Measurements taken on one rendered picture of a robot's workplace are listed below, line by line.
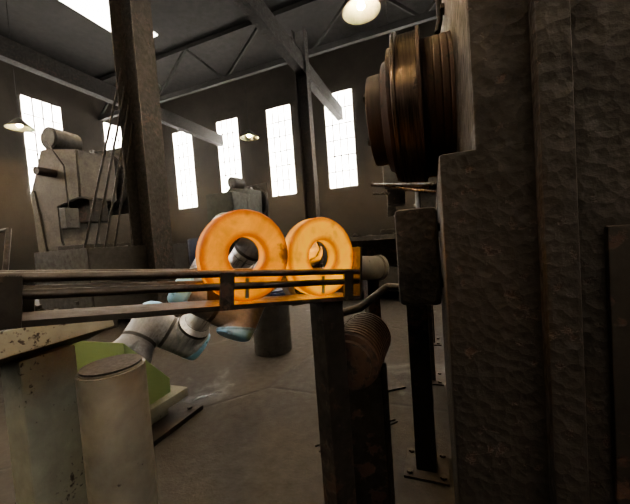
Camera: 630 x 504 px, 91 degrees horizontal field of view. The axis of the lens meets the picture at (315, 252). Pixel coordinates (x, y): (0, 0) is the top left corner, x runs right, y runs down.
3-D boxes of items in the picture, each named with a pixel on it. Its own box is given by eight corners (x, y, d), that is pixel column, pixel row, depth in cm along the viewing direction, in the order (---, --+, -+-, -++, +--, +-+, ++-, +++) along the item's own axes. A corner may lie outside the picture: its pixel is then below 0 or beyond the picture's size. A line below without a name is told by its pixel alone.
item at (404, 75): (426, 195, 121) (419, 73, 119) (422, 176, 77) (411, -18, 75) (409, 197, 123) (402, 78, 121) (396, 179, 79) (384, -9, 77)
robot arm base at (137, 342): (93, 347, 125) (108, 326, 132) (120, 368, 138) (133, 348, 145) (132, 352, 121) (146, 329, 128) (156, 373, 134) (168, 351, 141)
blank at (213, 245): (289, 214, 57) (280, 216, 59) (201, 204, 48) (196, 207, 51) (287, 298, 56) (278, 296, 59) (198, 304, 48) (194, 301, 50)
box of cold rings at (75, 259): (144, 303, 443) (138, 243, 439) (193, 305, 406) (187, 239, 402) (40, 329, 330) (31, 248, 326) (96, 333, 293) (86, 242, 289)
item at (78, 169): (23, 308, 482) (2, 124, 471) (97, 293, 599) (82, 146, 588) (92, 307, 442) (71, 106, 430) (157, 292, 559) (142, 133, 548)
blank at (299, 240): (354, 220, 65) (343, 221, 68) (289, 213, 57) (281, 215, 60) (353, 293, 65) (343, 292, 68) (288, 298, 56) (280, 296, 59)
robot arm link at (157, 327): (119, 337, 139) (141, 305, 151) (155, 352, 144) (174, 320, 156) (125, 326, 129) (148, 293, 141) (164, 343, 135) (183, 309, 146)
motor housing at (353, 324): (402, 500, 86) (390, 310, 83) (393, 585, 65) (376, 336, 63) (357, 490, 90) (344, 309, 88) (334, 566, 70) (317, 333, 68)
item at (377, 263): (389, 281, 69) (390, 254, 70) (359, 282, 64) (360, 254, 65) (371, 279, 74) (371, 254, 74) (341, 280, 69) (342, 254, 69)
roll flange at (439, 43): (454, 192, 117) (447, 66, 115) (467, 169, 73) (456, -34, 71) (426, 195, 121) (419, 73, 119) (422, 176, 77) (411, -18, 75)
